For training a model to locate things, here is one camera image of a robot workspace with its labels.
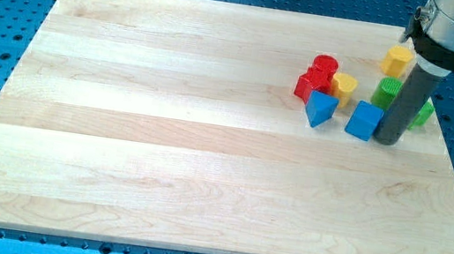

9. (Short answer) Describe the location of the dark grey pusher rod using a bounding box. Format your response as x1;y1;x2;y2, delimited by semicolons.
374;56;450;146

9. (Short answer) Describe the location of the blue cube block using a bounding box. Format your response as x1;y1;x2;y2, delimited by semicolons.
345;101;384;141

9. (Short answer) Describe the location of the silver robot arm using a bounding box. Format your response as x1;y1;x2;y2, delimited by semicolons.
374;0;454;146

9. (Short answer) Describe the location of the blue triangle block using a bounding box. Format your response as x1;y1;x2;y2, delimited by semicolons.
305;90;339;128

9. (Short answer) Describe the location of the yellow hexagon block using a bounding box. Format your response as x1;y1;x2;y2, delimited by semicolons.
380;45;415;78

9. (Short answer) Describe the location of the green star block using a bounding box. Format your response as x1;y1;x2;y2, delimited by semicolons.
407;99;435;130

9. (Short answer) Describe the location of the green cylinder block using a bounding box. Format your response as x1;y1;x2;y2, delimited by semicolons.
370;77;402;110

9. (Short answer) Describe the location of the yellow heart block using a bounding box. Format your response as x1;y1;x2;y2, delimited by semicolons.
331;72;359;108

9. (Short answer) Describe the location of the red cylinder block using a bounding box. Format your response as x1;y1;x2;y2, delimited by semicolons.
311;54;339;80

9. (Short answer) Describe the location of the red star block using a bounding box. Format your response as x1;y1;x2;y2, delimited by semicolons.
294;67;332;103

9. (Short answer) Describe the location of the wooden board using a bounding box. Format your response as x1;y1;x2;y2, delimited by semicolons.
0;0;454;254

